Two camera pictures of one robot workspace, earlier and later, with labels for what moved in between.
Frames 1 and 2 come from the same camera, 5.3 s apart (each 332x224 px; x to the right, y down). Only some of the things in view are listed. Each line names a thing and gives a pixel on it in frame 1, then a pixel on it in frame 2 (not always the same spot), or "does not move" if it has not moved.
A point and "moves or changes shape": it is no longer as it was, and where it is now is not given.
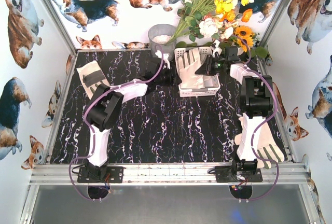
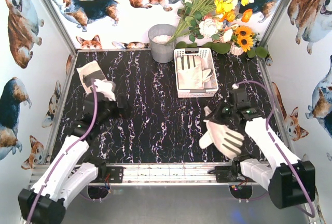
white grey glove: [188, 65] moves or changes shape
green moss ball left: [183, 44] does not move
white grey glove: [92, 75] does not move
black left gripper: [169, 74] → [120, 102]
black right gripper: [210, 64] → [218, 113]
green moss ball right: [260, 52] does not move
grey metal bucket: [160, 35] does not move
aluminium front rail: [171, 174] does not move
